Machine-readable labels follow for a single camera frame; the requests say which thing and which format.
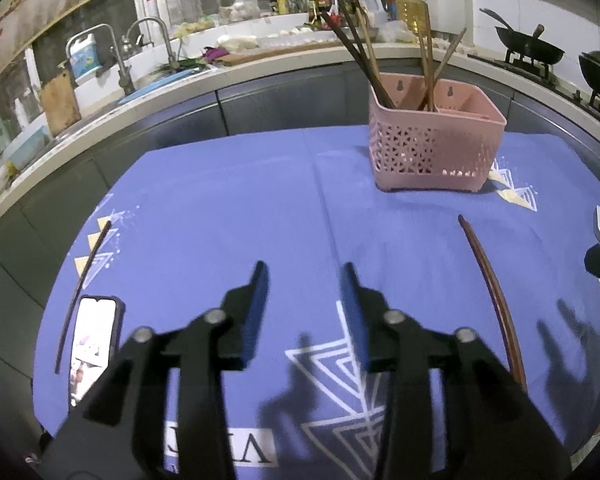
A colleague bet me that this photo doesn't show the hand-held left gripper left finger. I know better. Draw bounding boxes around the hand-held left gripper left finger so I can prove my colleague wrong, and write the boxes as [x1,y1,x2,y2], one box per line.
[40,260,271,480]

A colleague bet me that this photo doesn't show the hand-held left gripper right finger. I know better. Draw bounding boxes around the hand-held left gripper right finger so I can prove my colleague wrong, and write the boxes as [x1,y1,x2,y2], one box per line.
[340,261,573,480]

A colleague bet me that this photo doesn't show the reddish brown chopstick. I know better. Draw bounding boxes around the reddish brown chopstick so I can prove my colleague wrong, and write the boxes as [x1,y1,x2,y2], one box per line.
[457,214,527,395]

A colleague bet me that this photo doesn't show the pink plastic utensil basket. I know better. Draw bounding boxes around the pink plastic utensil basket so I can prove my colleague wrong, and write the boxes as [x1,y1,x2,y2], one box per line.
[369,72,507,195]

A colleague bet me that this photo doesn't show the bunch of chopsticks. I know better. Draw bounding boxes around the bunch of chopsticks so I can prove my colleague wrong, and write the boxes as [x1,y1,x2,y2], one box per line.
[320,0,468,112]

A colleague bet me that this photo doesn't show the blue printed tablecloth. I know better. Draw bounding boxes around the blue printed tablecloth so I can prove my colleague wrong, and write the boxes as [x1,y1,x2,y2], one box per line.
[32,125,600,480]

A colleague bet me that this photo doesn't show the black smartphone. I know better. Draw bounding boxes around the black smartphone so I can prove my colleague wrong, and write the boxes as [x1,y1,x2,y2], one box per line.
[69,295,126,408]

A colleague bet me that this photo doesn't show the thin dark stick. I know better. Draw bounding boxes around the thin dark stick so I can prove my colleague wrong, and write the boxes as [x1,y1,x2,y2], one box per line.
[54,220,112,375]

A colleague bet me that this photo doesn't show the gas stove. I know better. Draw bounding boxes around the gas stove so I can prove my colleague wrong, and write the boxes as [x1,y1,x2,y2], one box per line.
[472,50,600,136]

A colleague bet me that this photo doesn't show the black wok with ladle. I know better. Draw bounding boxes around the black wok with ladle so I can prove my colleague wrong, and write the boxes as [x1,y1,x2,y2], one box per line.
[479,8,566,65]

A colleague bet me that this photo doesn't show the blue plastic basin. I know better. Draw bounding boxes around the blue plastic basin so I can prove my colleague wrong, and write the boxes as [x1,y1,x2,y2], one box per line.
[2,125,51,171]

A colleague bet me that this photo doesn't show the wooden cutting board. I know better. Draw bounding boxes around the wooden cutting board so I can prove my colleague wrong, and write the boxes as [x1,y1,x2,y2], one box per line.
[39,72,83,137]

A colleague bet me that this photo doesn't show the tall steel faucet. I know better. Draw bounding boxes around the tall steel faucet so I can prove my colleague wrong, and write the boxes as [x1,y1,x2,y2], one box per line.
[124,16,182,74]

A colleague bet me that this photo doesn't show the blue and white detergent bottle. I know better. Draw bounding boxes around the blue and white detergent bottle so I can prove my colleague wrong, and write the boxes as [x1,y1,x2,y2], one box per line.
[69,33,102,86]

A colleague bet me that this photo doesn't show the white plastic jug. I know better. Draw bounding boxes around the white plastic jug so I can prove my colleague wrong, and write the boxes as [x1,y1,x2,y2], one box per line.
[357,0,389,29]

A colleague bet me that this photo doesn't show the yellow cooking oil bottle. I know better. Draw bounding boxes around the yellow cooking oil bottle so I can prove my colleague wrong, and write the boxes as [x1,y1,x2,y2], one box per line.
[396,0,431,36]

